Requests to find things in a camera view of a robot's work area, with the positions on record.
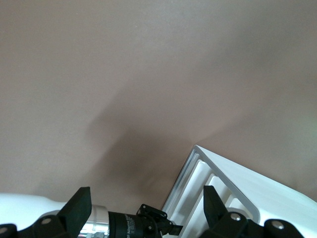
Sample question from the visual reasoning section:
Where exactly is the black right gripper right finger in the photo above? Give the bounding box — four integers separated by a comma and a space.
198, 185, 308, 238

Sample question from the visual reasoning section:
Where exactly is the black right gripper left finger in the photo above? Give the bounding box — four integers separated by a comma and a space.
0, 186, 93, 238

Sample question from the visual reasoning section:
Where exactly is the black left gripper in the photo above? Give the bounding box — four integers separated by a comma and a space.
108, 203, 184, 238

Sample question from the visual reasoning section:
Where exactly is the white plastic tray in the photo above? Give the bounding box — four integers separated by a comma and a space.
162, 145, 317, 238

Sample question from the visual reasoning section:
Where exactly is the brown table mat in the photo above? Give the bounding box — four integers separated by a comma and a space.
0, 0, 317, 216

